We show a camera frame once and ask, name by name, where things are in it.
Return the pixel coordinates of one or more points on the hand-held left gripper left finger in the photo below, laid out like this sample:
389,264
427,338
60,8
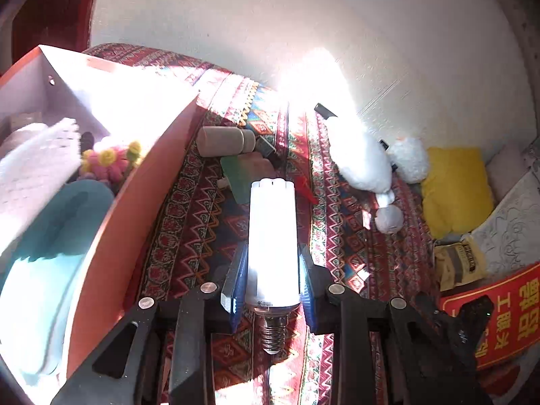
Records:
236,287

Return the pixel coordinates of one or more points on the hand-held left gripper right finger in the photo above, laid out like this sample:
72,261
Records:
310,291

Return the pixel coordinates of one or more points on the white light bulb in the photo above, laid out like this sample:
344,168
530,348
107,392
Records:
272,240

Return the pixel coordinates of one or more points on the orange cardboard box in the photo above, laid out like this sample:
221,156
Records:
139,219

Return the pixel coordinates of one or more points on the red sign with yellow letters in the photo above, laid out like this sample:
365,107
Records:
506,303

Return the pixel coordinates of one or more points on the yellow black packet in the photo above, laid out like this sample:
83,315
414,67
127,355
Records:
460,261

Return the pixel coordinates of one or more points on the white embroidered pillow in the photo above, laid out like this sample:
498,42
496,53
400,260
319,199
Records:
510,228

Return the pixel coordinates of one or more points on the green plastic piece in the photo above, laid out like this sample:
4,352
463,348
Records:
238,177

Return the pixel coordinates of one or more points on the yellow pillow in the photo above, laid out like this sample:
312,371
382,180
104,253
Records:
455,190

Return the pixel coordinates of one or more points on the small dark box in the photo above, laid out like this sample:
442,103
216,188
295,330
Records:
265,145

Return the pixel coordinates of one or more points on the tan cylindrical bottle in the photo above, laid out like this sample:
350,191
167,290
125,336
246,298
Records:
223,141

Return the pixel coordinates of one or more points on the white fuzzy ball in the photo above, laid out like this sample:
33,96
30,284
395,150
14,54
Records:
407,160

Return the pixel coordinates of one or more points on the pink yellow flower toy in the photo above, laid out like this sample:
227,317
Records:
109,162

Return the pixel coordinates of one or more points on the teal slipper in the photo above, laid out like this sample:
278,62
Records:
50,270

